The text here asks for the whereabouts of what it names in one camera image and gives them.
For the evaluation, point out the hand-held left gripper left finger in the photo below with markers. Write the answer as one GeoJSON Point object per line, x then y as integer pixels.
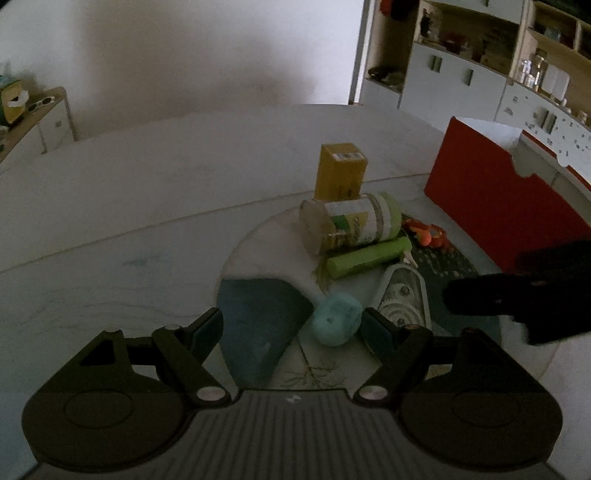
{"type": "Point", "coordinates": [207, 330]}

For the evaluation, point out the red hanging garment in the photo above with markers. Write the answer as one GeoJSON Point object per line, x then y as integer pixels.
{"type": "Point", "coordinates": [392, 5]}

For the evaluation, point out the glass jar with green lid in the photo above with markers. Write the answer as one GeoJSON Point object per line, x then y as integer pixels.
{"type": "Point", "coordinates": [355, 221]}

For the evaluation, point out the white canister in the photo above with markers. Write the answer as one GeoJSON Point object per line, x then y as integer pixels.
{"type": "Point", "coordinates": [549, 81]}
{"type": "Point", "coordinates": [562, 85]}

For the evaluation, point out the green tube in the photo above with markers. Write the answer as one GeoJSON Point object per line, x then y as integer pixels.
{"type": "Point", "coordinates": [364, 258]}

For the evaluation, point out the white sideboard cabinet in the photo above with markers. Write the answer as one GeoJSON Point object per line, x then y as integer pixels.
{"type": "Point", "coordinates": [46, 129]}

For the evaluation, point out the teal sponge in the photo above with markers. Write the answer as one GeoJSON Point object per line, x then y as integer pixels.
{"type": "Point", "coordinates": [334, 321]}

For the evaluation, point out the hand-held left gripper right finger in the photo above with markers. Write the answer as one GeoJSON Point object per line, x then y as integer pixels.
{"type": "Point", "coordinates": [374, 333]}

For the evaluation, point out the white plastic gear mechanism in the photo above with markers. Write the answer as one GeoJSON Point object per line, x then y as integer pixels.
{"type": "Point", "coordinates": [404, 295]}

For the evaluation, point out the round printed placemat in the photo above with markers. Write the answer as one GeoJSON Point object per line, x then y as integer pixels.
{"type": "Point", "coordinates": [258, 323]}

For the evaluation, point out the sunglasses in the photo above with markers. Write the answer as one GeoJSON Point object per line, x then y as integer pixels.
{"type": "Point", "coordinates": [39, 105]}

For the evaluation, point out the dark red pot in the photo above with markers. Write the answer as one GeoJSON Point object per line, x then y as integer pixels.
{"type": "Point", "coordinates": [452, 44]}

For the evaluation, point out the orange toy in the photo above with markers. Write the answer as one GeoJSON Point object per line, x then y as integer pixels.
{"type": "Point", "coordinates": [427, 235]}

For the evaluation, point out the yellow carton box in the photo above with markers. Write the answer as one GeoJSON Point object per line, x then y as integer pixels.
{"type": "Point", "coordinates": [339, 177]}

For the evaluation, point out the red cardboard box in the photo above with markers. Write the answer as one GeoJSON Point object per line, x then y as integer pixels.
{"type": "Point", "coordinates": [485, 198]}

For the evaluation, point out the dark shoe pair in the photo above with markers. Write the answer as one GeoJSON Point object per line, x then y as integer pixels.
{"type": "Point", "coordinates": [385, 74]}

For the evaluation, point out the green tissue box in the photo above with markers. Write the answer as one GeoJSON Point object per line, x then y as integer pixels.
{"type": "Point", "coordinates": [13, 101]}

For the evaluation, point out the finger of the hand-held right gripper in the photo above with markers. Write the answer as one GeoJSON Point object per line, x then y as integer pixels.
{"type": "Point", "coordinates": [475, 295]}
{"type": "Point", "coordinates": [554, 258]}

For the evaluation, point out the white wall cabinet unit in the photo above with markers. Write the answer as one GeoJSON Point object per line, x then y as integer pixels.
{"type": "Point", "coordinates": [461, 87]}

